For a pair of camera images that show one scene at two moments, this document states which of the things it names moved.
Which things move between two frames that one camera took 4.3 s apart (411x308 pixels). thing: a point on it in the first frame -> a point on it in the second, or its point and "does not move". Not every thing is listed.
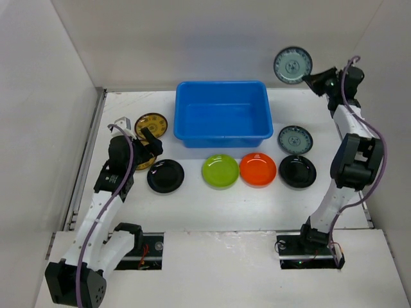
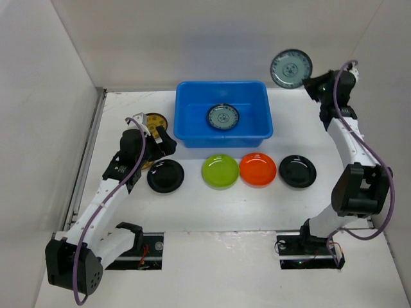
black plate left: (166, 176) does not move
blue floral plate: (295, 140) -> (289, 67)
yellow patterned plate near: (146, 165) does not move
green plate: (219, 171) does not move
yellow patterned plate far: (156, 124) does not move
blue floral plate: (291, 64) -> (223, 117)
